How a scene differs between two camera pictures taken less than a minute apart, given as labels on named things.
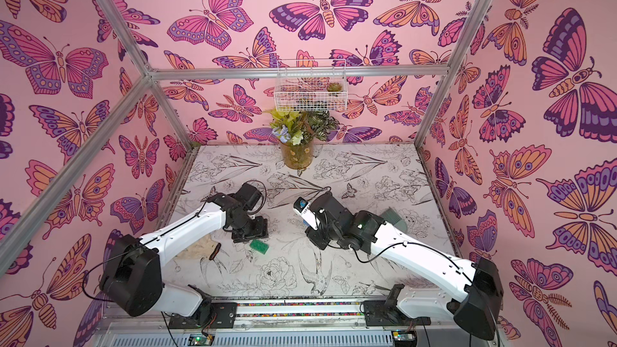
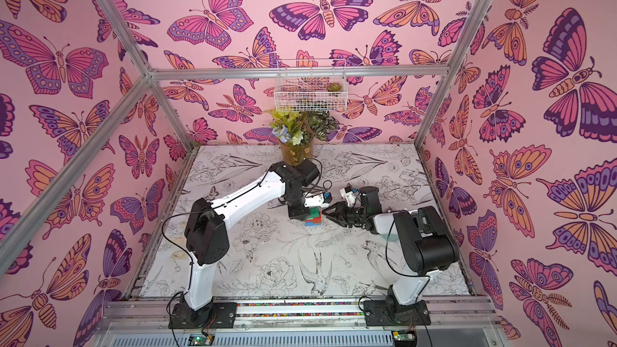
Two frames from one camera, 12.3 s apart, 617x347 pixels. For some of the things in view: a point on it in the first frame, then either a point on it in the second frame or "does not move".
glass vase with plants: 296,131 does not move
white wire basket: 311,85 does not move
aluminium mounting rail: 275,324 does not move
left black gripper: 262,230 → 301,215
